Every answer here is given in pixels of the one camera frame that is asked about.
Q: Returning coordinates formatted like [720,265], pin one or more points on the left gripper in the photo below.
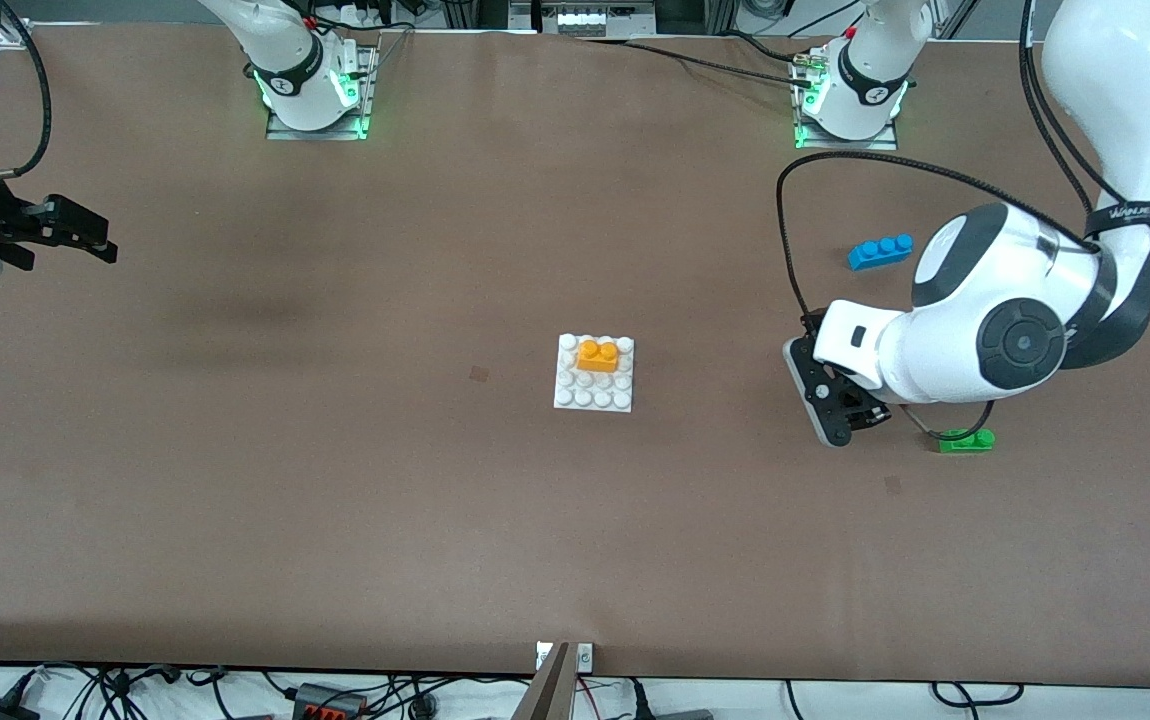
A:
[870,416]

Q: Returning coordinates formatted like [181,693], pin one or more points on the white studded base plate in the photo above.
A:
[595,392]

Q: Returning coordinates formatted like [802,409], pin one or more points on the yellow two-stud block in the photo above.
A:
[597,357]

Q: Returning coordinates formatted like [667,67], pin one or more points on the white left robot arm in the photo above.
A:
[1115,100]

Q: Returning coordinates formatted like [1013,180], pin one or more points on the green two-stud block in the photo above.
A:
[965,443]

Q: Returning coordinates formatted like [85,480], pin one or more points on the blue three-stud block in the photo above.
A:
[880,251]

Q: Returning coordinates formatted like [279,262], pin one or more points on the grey connector box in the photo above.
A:
[595,18]

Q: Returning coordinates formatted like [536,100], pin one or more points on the black box with orange connectors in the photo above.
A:
[330,703]

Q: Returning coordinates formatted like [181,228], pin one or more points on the aluminium frame profile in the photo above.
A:
[955,15]
[10,35]

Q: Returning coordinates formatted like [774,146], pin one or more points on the white metal bracket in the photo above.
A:
[585,656]

